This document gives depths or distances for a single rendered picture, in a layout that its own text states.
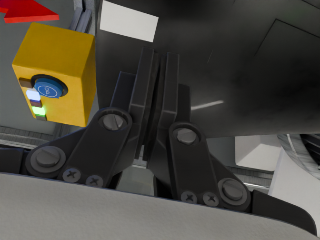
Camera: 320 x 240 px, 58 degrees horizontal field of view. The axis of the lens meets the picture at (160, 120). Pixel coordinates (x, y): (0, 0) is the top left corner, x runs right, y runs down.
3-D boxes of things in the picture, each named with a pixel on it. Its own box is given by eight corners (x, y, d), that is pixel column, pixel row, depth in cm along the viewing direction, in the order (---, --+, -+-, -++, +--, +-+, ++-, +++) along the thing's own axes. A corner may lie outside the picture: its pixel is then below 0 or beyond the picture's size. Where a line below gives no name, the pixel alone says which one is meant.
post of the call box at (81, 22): (92, 21, 60) (77, 67, 54) (77, 18, 60) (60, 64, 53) (92, 9, 57) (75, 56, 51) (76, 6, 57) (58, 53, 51)
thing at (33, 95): (40, 97, 47) (39, 101, 47) (29, 95, 47) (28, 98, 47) (38, 92, 46) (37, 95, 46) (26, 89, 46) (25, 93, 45)
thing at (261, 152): (279, 143, 97) (282, 175, 91) (233, 134, 95) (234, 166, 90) (311, 119, 82) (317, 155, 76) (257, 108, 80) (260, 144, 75)
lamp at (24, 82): (34, 85, 44) (33, 89, 44) (22, 83, 44) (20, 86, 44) (31, 79, 43) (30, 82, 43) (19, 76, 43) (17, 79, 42)
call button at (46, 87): (65, 93, 46) (62, 101, 45) (39, 87, 46) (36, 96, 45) (62, 77, 43) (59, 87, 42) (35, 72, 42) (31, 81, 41)
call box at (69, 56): (97, 85, 60) (85, 129, 55) (49, 75, 59) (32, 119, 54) (97, 27, 47) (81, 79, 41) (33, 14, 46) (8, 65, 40)
